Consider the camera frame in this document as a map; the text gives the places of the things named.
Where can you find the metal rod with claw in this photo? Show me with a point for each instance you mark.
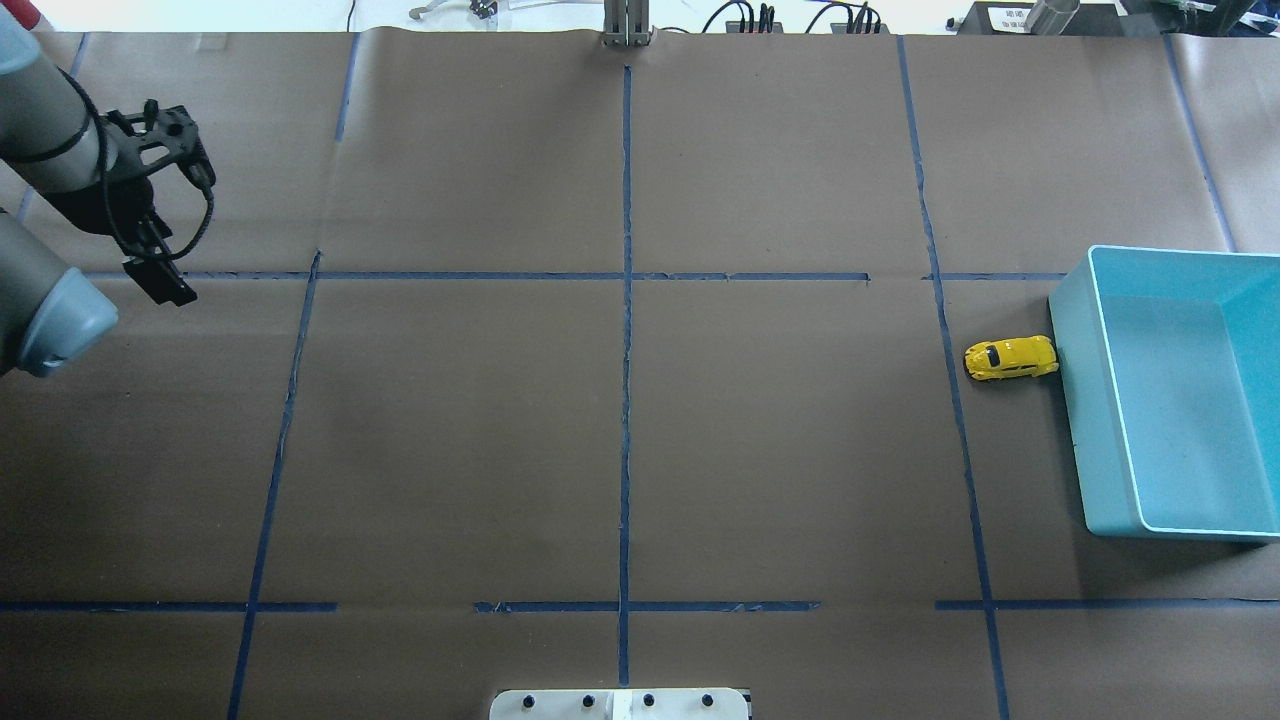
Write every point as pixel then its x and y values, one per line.
pixel 455 11

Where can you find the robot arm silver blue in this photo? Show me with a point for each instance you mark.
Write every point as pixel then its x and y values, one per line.
pixel 95 169

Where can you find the aluminium frame post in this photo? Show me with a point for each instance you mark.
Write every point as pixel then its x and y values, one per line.
pixel 626 23

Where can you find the red fire extinguisher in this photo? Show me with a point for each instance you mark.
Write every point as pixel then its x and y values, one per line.
pixel 24 12

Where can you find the yellow beetle toy car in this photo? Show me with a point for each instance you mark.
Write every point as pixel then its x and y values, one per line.
pixel 1020 357

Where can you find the light blue plastic bin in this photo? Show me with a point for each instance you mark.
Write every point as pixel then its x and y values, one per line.
pixel 1171 379

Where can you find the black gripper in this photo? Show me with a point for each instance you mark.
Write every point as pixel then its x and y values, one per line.
pixel 97 208

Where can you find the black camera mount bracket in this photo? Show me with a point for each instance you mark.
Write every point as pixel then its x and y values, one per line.
pixel 143 143

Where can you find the white pillar with base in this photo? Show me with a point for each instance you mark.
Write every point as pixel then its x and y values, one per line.
pixel 623 703

